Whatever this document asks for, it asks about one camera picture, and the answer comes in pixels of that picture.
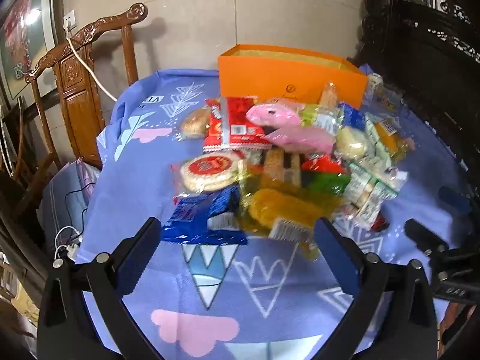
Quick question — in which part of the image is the white charger with cables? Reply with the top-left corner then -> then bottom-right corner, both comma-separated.
53,226 -> 84,262

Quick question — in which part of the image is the red green snack packet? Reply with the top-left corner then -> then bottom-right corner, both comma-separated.
300,155 -> 350,196

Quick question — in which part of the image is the tan cracker sleeve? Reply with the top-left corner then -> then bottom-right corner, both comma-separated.
319,81 -> 338,108

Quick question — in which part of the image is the carved wooden chair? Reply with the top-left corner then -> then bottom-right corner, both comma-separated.
24,2 -> 149,169

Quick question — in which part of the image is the brown round pastry packet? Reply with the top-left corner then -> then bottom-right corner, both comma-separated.
181,107 -> 211,139

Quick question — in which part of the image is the pink snack packet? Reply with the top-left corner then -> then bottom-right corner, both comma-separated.
245,102 -> 303,129
265,125 -> 337,155

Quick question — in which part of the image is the tan cracker bar packet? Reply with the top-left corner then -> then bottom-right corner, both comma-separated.
262,148 -> 301,185

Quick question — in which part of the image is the dark wooden furniture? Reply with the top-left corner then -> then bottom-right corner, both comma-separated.
0,97 -> 64,308

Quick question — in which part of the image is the dark carved cabinet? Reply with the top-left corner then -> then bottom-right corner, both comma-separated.
352,0 -> 480,203

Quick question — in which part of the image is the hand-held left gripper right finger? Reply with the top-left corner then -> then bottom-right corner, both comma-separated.
313,216 -> 439,360

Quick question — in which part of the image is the pale round cake packet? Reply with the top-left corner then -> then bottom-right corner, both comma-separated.
334,125 -> 372,160

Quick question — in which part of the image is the orange cardboard box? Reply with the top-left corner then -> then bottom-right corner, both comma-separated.
218,44 -> 368,110

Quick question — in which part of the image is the round cracker packet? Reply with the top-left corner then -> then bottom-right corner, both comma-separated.
172,151 -> 249,196

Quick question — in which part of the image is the drink can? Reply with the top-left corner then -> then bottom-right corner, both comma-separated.
367,73 -> 385,99

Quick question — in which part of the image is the red snack packet white label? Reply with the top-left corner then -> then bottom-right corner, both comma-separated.
220,95 -> 271,148

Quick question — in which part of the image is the large yellow snack packet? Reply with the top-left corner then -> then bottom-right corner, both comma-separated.
239,172 -> 340,261

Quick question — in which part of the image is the framed red flower painting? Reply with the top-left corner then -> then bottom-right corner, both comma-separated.
0,0 -> 53,100

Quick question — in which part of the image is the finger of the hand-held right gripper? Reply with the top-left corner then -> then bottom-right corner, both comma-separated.
404,218 -> 448,256
437,187 -> 472,217

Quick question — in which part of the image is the printed blue blanket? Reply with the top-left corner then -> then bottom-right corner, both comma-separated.
41,68 -> 480,360

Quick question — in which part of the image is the green white snack packet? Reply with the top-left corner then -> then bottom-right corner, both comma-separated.
340,160 -> 399,226

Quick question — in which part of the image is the orange yellow snack packet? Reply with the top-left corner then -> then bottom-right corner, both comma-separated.
374,117 -> 415,159

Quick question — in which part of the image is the white cable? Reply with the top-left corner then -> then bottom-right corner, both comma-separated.
65,25 -> 120,103

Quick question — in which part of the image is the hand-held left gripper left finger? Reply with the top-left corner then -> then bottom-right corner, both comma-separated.
36,216 -> 167,360

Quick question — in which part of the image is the large blue snack packet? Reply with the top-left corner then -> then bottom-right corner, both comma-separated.
161,185 -> 249,245

